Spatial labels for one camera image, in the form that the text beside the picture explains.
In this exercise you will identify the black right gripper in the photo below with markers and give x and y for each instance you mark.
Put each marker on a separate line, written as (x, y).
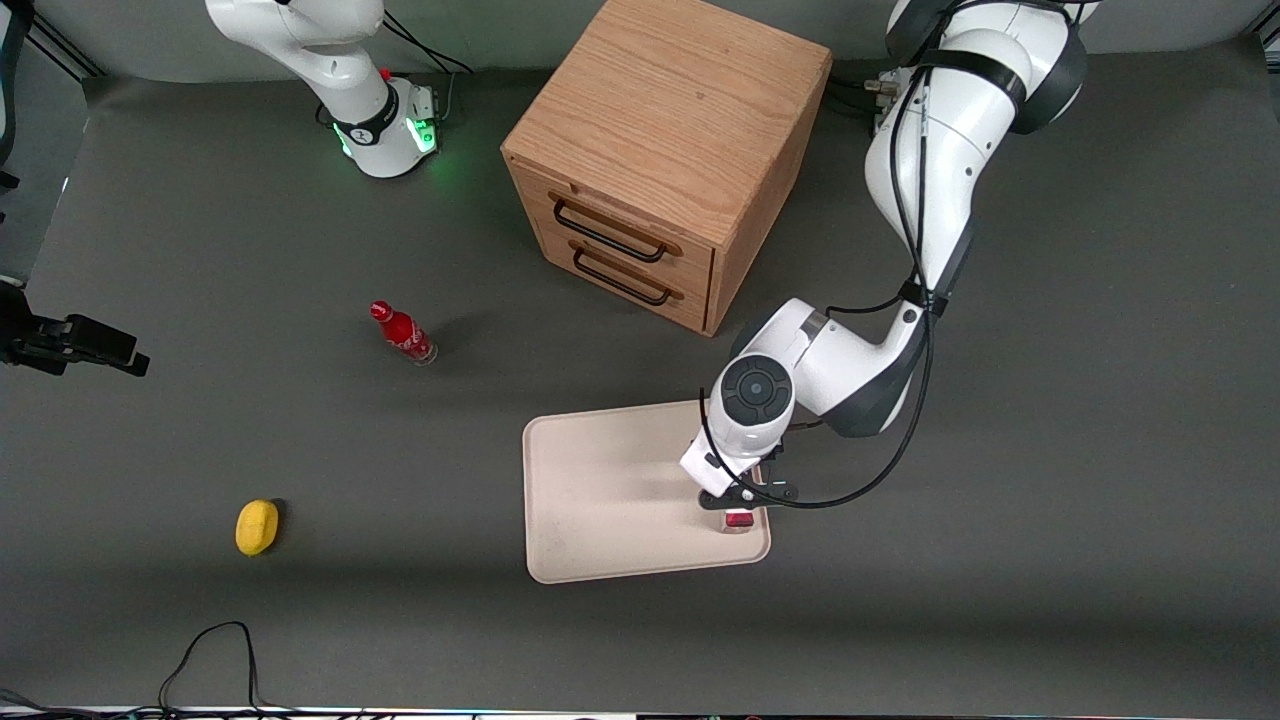
(38, 341)

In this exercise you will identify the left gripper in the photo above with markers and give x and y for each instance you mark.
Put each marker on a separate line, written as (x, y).
(775, 453)

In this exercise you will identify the red cookie box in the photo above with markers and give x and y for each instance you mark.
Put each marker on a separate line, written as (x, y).
(739, 519)

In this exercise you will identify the beige plastic tray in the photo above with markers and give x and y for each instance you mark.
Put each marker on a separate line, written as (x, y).
(610, 490)

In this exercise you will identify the wooden drawer front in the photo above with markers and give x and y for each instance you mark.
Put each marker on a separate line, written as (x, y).
(690, 305)
(640, 215)

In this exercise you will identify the yellow lemon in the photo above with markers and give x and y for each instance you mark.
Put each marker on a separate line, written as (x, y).
(256, 527)

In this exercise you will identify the red cola bottle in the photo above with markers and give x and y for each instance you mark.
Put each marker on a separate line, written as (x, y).
(405, 335)

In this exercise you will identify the wooden drawer cabinet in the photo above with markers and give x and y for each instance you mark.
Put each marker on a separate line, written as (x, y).
(680, 110)

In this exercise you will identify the black frame strut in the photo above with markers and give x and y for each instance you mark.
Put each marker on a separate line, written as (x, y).
(62, 47)

